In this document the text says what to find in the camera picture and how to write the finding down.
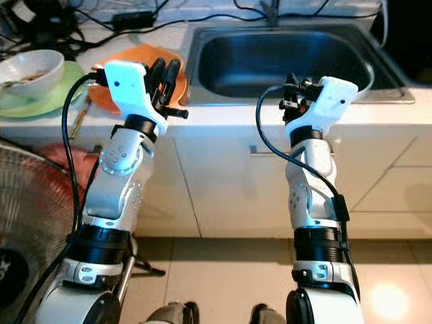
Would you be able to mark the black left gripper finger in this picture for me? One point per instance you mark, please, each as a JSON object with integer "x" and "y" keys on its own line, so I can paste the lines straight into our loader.
{"x": 174, "y": 77}
{"x": 157, "y": 77}

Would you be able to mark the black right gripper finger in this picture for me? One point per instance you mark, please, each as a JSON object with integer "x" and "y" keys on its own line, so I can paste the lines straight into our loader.
{"x": 307, "y": 84}
{"x": 291, "y": 82}

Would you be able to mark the orange bowl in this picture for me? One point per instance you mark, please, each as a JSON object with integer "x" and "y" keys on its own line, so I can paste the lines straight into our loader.
{"x": 162, "y": 50}

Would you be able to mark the orange plate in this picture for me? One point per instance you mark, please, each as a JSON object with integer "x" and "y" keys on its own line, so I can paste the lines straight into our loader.
{"x": 101, "y": 101}

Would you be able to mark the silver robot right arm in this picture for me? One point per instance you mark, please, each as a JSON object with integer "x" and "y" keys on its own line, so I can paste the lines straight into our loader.
{"x": 314, "y": 196}

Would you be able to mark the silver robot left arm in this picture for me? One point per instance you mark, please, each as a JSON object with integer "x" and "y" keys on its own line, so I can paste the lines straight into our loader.
{"x": 118, "y": 169}

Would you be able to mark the white kitchen cabinet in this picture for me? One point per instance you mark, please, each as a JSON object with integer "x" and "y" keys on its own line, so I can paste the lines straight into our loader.
{"x": 216, "y": 196}

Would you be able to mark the stainless steel sink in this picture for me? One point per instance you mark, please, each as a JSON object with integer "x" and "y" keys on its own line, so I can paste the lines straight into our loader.
{"x": 277, "y": 61}

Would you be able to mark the black power adapter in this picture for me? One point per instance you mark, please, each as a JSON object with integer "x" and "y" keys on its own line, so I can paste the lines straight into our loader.
{"x": 133, "y": 19}

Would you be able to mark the chrome sink faucet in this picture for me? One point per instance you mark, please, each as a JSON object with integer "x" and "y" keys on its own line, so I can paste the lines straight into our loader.
{"x": 273, "y": 10}

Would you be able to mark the green plate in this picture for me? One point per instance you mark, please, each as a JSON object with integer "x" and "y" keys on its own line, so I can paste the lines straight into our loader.
{"x": 47, "y": 100}

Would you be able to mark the white bowl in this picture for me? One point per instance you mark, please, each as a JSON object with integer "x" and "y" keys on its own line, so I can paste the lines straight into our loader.
{"x": 27, "y": 64}

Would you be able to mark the black box with white label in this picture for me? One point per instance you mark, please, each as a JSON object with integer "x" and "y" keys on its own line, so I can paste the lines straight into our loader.
{"x": 40, "y": 20}

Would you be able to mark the grey metal stand leg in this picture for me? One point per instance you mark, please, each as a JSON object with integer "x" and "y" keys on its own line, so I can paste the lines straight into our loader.
{"x": 128, "y": 270}

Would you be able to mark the grey standing fan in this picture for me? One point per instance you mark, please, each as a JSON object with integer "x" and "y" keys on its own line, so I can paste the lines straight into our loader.
{"x": 27, "y": 223}

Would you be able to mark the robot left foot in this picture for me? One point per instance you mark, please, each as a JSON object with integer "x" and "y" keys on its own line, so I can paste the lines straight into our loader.
{"x": 172, "y": 314}

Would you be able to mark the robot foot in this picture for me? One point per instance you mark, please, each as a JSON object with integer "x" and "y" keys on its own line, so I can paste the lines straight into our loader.
{"x": 266, "y": 316}
{"x": 172, "y": 314}

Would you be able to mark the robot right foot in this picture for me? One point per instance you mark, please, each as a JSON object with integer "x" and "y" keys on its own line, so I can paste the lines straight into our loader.
{"x": 266, "y": 316}

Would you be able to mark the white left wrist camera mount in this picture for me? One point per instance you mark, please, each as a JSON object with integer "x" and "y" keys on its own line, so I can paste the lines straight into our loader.
{"x": 131, "y": 84}

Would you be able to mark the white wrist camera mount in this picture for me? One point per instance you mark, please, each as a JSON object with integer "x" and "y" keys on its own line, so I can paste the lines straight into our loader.
{"x": 327, "y": 101}
{"x": 131, "y": 84}

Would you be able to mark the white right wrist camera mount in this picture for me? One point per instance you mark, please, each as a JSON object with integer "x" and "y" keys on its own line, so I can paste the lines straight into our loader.
{"x": 327, "y": 101}

